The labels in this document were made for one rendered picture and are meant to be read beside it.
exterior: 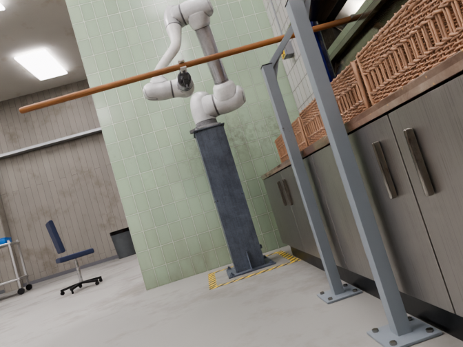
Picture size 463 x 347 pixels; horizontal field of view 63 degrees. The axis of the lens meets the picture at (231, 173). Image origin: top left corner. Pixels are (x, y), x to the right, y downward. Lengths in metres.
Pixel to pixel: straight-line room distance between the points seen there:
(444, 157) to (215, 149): 1.95
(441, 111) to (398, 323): 0.59
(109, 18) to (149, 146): 1.14
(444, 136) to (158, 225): 2.59
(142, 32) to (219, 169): 1.47
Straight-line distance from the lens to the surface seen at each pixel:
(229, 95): 2.62
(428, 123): 0.80
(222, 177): 2.55
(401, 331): 1.14
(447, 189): 0.81
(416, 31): 0.86
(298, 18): 1.14
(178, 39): 2.49
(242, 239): 2.56
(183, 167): 3.11
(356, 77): 1.12
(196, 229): 3.08
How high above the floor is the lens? 0.46
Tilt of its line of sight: 4 degrees up
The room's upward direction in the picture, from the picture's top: 17 degrees counter-clockwise
